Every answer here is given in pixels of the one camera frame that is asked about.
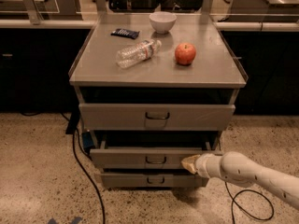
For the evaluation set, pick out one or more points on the white counter rail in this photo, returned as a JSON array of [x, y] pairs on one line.
[[223, 26]]

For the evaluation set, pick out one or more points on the grey drawer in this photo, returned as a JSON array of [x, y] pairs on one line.
[[109, 157], [145, 117], [150, 179]]

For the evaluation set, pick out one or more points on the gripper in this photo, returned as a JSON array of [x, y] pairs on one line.
[[202, 165]]

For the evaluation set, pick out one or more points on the white ceramic bowl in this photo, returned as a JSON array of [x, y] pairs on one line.
[[162, 22]]

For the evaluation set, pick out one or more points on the red apple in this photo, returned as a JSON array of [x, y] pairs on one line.
[[185, 53]]

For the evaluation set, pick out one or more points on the dark blue snack packet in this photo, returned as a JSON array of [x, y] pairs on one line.
[[125, 33]]

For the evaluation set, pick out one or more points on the grey bottom drawer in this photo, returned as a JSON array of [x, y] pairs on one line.
[[150, 179]]

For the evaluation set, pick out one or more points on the grey metal drawer cabinet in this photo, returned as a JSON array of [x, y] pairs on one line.
[[213, 78]]

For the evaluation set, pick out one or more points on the grey top drawer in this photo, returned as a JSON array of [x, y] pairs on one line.
[[145, 117]]

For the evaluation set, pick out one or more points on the clear plastic water bottle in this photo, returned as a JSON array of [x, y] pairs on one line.
[[137, 53]]

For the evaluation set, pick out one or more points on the blue power box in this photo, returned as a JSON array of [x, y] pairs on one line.
[[87, 142]]

